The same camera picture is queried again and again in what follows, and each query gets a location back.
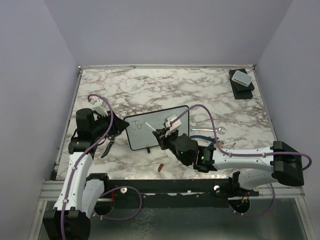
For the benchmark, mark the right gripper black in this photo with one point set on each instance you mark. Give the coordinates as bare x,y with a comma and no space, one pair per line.
162,139

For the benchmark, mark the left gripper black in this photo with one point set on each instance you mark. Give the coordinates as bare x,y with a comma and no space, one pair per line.
118,125

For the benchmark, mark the white whiteboard marker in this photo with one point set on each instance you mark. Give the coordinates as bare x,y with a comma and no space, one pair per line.
151,127

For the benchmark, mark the small black-framed whiteboard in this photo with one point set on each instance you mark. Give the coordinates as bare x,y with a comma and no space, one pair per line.
139,135

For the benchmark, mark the red marker cap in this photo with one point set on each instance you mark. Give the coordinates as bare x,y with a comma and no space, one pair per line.
160,167

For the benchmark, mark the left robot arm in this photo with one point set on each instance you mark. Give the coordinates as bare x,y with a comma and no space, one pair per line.
70,217

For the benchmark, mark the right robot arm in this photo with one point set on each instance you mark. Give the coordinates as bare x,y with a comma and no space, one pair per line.
278,163

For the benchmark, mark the silver combination wrench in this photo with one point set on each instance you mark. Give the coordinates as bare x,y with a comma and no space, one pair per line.
219,130

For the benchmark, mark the black flat box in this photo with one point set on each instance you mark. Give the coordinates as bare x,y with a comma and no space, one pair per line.
241,92

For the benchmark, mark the white small box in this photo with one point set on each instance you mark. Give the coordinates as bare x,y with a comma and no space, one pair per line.
241,78

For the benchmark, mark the black wire stripper pliers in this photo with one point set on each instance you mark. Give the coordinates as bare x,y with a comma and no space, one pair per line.
111,139

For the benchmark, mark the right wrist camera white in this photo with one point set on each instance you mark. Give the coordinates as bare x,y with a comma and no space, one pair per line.
171,125

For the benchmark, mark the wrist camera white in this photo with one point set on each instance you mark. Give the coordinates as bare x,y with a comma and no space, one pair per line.
171,125
99,106

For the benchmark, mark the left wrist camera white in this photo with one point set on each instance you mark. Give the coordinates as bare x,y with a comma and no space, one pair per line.
99,106

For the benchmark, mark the blue handled pliers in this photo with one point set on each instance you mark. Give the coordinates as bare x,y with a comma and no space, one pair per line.
213,142

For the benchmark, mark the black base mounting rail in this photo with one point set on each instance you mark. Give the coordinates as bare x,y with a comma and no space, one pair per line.
186,193

